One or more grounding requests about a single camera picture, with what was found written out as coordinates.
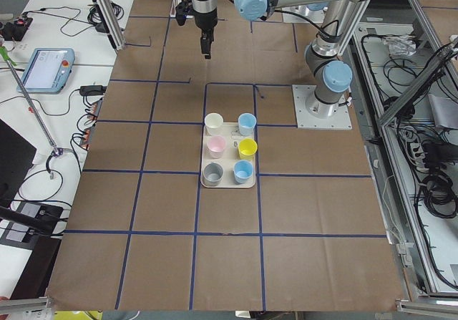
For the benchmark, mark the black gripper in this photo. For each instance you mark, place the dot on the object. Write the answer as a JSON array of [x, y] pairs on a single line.
[[205, 19]]

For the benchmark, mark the beige serving tray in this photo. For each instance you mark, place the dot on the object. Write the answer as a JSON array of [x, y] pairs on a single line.
[[230, 132]]

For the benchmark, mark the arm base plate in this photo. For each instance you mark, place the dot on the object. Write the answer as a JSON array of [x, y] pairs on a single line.
[[314, 115]]

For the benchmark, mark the light blue cup near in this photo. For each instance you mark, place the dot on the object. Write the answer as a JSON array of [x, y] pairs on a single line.
[[243, 171]]

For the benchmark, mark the white plastic cup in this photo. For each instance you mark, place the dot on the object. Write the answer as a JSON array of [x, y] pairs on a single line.
[[213, 123]]

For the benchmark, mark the light blue cup far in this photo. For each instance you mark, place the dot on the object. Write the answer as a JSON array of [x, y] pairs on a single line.
[[246, 124]]

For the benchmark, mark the yellow plastic cup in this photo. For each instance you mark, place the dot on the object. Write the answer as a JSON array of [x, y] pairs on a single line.
[[247, 148]]

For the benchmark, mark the aluminium frame post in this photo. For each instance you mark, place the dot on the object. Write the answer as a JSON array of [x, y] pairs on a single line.
[[110, 24]]

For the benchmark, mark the blue teach pendant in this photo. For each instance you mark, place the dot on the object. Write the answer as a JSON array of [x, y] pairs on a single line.
[[48, 70]]

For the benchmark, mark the grey plastic cup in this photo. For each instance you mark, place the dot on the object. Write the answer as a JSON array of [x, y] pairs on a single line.
[[212, 174]]

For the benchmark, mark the pink plastic cup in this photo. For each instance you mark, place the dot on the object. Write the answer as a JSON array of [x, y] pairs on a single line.
[[216, 146]]

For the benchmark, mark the light blue cup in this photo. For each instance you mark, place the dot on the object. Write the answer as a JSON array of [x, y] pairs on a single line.
[[243, 171], [246, 124]]

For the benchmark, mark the black power adapter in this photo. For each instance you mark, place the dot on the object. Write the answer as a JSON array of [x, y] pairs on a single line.
[[92, 90]]

